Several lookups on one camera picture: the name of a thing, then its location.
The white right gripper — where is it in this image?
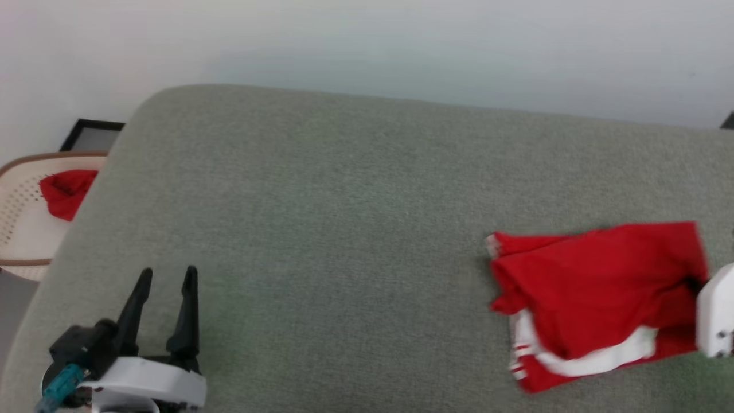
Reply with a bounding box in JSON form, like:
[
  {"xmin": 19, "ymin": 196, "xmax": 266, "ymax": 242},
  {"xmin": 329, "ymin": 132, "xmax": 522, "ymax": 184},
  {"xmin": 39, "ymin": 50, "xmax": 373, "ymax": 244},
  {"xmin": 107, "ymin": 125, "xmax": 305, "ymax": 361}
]
[{"xmin": 686, "ymin": 262, "xmax": 734, "ymax": 360}]

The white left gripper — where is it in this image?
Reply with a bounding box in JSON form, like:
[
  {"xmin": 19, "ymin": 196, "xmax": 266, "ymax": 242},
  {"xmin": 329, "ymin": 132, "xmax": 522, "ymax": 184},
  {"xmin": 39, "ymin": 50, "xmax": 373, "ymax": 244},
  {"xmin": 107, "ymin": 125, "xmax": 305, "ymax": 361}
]
[{"xmin": 86, "ymin": 265, "xmax": 208, "ymax": 413}]

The red garment with white trim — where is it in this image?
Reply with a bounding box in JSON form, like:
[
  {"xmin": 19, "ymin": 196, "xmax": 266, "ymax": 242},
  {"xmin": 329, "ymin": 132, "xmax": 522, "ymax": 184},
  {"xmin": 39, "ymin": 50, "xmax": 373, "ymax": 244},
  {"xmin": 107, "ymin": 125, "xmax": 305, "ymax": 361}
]
[{"xmin": 485, "ymin": 221, "xmax": 710, "ymax": 395}]

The red cloth in basket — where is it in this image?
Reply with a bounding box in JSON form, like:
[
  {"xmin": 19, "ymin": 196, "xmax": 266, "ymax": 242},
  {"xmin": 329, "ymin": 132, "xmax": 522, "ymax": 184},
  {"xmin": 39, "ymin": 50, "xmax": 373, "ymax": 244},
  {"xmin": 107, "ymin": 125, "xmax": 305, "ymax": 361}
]
[{"xmin": 38, "ymin": 169, "xmax": 100, "ymax": 223}]

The cream laundry basket brown rim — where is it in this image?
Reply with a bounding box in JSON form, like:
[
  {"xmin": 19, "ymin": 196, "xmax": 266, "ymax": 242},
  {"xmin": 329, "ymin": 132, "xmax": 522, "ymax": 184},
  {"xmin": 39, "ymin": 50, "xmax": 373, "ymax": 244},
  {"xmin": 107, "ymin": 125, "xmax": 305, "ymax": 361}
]
[{"xmin": 0, "ymin": 150, "xmax": 110, "ymax": 282}]

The grey-green fabric sofa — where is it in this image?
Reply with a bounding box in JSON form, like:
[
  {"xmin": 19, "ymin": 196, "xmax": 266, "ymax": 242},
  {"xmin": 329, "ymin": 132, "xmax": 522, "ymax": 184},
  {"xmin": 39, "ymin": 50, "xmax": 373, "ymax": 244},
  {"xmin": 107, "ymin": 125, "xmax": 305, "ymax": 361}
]
[{"xmin": 0, "ymin": 84, "xmax": 734, "ymax": 413}]

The teal left cable connector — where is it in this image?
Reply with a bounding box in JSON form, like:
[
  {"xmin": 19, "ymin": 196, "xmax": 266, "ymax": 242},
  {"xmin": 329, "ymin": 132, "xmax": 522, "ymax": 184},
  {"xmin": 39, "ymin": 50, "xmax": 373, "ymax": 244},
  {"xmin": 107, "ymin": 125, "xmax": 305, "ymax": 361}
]
[{"xmin": 36, "ymin": 363, "xmax": 88, "ymax": 413}]

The black rectangular frame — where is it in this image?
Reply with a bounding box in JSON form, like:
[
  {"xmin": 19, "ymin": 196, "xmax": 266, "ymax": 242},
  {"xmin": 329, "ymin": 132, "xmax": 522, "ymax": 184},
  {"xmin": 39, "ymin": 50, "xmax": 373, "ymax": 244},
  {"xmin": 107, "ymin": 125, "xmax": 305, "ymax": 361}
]
[{"xmin": 60, "ymin": 118, "xmax": 126, "ymax": 153}]

